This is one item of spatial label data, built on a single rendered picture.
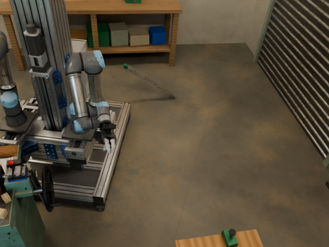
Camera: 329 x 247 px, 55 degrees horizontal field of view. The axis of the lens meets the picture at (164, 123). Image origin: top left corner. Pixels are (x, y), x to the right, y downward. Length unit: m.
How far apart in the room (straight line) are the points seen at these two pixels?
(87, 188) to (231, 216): 1.30
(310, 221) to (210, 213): 0.90
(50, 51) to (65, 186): 1.18
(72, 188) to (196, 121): 1.67
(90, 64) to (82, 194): 1.20
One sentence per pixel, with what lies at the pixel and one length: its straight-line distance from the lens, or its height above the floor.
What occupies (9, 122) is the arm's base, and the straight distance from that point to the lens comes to 2.57.
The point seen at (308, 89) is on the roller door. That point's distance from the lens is 3.95.
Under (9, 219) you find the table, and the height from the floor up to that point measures 0.90.
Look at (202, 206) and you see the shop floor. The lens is 2.99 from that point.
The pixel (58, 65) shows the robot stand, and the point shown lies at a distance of 2.31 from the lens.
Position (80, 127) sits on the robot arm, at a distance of 1.99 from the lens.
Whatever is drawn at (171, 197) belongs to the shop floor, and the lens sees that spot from 3.00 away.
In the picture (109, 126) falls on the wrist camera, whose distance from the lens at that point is 1.76.
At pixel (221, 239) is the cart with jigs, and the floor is 0.53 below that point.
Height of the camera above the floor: 2.48
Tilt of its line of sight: 43 degrees down
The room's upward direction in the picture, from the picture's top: 5 degrees clockwise
